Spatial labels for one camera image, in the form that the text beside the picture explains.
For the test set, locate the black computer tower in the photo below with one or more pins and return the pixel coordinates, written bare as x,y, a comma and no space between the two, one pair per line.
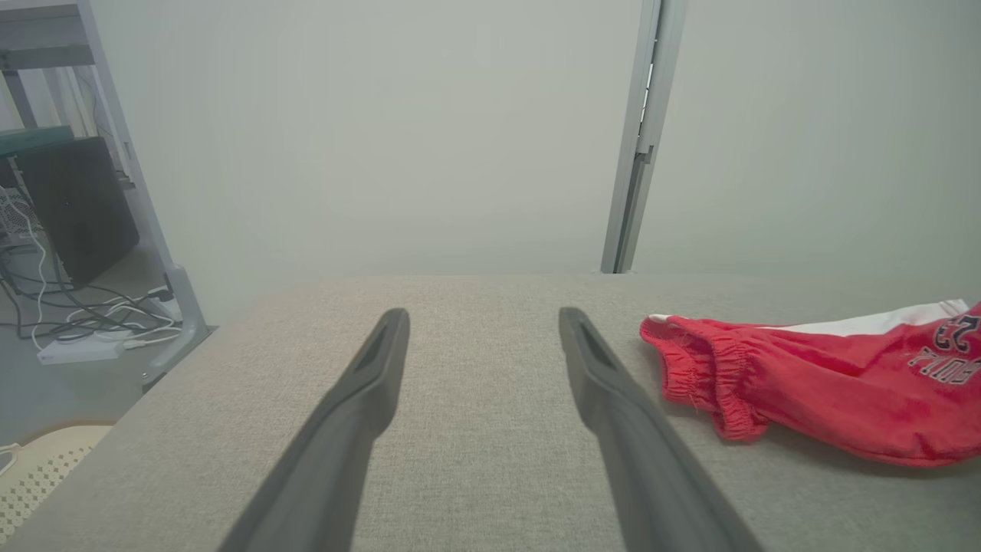
77,207

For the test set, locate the white power strip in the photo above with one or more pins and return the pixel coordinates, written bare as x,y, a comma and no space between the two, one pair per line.
80,350

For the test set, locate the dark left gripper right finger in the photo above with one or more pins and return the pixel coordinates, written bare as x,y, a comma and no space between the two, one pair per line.
644,460

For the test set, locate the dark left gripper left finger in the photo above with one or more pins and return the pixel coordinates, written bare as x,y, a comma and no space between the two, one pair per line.
337,445

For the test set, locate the white perforated laundry basket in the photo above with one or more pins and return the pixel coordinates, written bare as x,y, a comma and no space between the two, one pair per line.
38,475

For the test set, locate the grey partition frame leg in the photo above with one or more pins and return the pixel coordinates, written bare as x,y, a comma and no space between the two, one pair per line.
146,207

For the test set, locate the grey metal table frame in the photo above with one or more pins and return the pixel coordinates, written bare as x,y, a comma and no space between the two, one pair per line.
38,34

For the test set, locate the red shorts white trim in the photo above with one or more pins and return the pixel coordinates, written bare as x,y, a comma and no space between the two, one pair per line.
843,391

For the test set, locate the grey metal partition post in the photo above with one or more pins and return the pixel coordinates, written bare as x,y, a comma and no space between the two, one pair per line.
636,153

